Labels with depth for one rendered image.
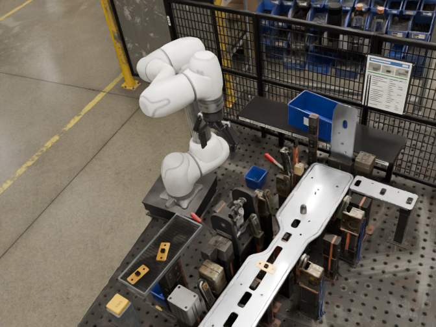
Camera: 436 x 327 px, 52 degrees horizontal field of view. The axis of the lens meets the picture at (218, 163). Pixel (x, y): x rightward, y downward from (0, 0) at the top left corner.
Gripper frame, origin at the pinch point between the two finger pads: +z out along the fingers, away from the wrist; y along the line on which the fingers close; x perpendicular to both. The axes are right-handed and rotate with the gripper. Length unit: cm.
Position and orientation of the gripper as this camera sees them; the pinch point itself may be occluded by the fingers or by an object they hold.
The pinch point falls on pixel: (218, 150)
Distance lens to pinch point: 172.6
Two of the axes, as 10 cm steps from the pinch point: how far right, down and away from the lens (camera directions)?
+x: 5.6, -6.2, 5.6
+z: 1.2, 7.2, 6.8
